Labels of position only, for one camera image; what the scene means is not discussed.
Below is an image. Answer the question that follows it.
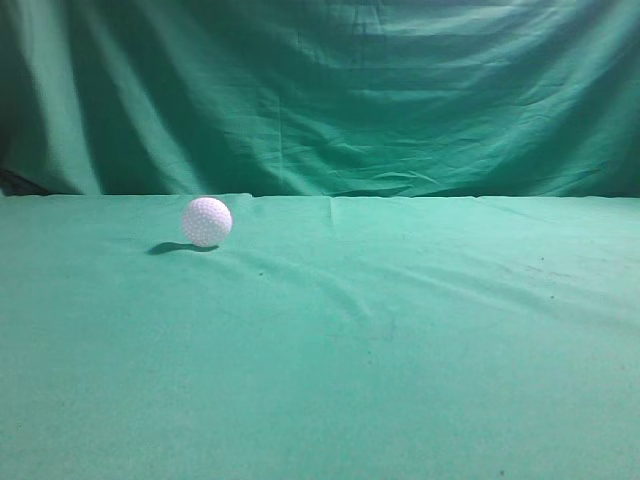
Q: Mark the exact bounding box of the white dimpled golf ball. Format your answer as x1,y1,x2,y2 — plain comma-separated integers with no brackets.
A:
182,197,233,248

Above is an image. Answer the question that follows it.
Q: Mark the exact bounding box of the green table cloth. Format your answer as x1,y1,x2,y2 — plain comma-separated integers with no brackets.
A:
1,195,639,479

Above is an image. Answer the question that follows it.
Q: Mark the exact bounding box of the green backdrop curtain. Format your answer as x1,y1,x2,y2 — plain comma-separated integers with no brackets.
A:
1,1,639,197

